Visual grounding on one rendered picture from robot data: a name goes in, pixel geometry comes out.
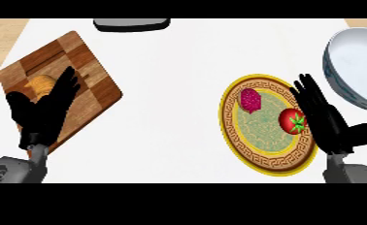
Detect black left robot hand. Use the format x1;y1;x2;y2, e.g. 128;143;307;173
4;66;81;151

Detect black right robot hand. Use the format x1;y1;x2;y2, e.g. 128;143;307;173
288;73;367;156

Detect red tomato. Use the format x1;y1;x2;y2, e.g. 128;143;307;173
278;108;307;136

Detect yellow-rimmed patterned plate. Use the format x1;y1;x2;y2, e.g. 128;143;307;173
217;73;319;177

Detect pale blue bowl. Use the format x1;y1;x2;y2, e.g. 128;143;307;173
322;27;367;111

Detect checkered wooden cutting board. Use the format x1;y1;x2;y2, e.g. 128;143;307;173
0;30;124;155

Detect magenta dragon fruit piece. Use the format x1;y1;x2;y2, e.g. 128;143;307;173
238;87;263;114

